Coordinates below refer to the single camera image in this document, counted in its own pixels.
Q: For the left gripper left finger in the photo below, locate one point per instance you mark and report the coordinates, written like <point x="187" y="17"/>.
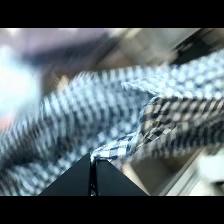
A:
<point x="75" y="181"/>

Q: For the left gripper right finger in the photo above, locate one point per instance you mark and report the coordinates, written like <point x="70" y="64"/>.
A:
<point x="115" y="183"/>

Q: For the blue checked shirt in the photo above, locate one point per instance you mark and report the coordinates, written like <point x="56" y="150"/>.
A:
<point x="100" y="110"/>

